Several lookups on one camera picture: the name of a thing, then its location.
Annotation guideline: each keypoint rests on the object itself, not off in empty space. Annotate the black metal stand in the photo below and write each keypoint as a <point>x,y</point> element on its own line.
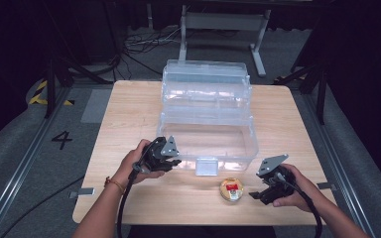
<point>50,86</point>
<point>320,92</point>

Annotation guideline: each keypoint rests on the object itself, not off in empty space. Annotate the round pastry packet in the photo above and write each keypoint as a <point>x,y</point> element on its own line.
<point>231,190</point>

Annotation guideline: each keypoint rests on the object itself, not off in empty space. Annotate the clear plastic storage box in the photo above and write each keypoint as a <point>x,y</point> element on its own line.
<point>208,115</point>

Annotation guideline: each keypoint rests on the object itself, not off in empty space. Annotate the grey table clamp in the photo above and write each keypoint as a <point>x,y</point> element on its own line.
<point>327,186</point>
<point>82,192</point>

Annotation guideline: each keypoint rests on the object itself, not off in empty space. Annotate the person's left hand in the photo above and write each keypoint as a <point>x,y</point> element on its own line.
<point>130,168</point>

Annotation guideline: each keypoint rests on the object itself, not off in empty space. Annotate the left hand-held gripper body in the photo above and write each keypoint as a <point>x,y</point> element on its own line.
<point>157,155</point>

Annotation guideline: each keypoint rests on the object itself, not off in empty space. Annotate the person's dark clothing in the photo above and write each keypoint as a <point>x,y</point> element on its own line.
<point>201,232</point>

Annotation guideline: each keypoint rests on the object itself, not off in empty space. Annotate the white metal desk frame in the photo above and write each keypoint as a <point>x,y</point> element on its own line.
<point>223,21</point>

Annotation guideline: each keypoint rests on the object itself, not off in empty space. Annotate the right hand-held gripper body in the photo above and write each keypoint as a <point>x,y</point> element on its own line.
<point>279,185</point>

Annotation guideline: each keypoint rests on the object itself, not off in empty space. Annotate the aluminium floor rail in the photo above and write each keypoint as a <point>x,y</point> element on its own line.
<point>340,158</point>
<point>20,172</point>

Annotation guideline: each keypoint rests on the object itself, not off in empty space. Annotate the yellow black floor tape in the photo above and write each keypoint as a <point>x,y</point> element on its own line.
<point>36,98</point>

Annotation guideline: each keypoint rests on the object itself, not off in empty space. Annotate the person's right hand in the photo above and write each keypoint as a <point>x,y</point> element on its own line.
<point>302,190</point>

